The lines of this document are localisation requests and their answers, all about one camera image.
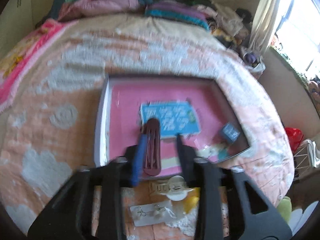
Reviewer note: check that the purple teal striped pillow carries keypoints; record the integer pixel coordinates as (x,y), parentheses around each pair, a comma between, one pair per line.
(175,11)

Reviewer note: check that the pink cartoon blanket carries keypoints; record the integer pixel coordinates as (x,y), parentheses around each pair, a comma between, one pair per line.
(17,63)

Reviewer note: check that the cream flat hair claw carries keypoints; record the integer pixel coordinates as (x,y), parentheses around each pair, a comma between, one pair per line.
(174,188)

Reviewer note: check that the red plastic bag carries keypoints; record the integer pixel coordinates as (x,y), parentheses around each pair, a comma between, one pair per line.
(295,137)

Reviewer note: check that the dark brown oval hair clip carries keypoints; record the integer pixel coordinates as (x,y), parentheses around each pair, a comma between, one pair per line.
(152,157)

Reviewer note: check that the pink book with blue label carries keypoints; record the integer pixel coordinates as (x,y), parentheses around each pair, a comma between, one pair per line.
(196,111)

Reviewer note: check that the pink and teal quilt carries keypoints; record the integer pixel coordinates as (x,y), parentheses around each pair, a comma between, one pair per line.
(68,10)

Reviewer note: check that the cream window curtain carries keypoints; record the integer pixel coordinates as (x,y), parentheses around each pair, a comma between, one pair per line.
(267,18)

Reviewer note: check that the pearl earrings on card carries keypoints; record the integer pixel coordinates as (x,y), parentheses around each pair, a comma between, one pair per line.
(151,214)

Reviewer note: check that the yellow rings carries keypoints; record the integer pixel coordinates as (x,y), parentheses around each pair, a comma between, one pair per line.
(191,202)

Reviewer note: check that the orange white patterned bedspread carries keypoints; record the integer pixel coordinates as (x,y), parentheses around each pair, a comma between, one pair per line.
(49,130)

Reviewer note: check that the shallow cardboard box tray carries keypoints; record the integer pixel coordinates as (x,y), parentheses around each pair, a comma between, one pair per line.
(101,138)

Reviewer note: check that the small blue box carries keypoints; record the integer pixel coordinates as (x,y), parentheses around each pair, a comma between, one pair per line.
(229,133)

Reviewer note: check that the pile of clothes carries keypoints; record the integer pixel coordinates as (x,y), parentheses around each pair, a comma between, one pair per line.
(232,28)

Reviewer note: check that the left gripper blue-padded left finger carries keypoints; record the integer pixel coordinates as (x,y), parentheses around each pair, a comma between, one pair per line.
(89,205)

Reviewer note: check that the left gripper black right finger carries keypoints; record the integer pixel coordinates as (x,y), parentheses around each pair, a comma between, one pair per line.
(231,206)

